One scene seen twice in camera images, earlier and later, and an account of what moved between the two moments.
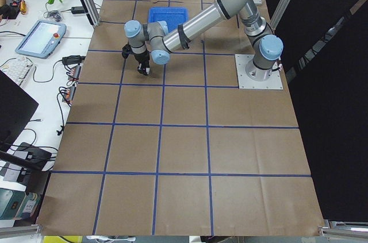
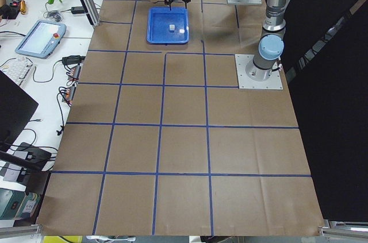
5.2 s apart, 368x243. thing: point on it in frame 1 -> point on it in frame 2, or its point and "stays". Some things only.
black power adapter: (77, 10) stays
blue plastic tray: (173, 16) stays
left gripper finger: (149, 73) -> (186, 0)
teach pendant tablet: (40, 38) stays
